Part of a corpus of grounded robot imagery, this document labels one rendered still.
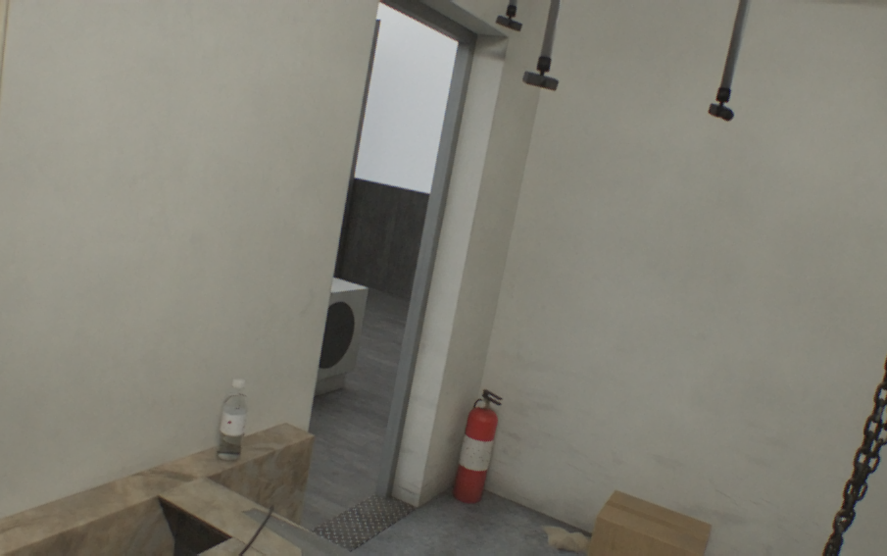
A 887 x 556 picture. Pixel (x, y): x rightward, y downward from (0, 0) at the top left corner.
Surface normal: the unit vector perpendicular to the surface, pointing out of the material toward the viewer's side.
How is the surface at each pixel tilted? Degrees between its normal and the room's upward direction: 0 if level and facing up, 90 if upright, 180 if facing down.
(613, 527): 90
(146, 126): 90
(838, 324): 90
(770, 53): 90
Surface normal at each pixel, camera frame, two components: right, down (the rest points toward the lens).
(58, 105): 0.86, 0.24
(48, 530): 0.18, -0.97
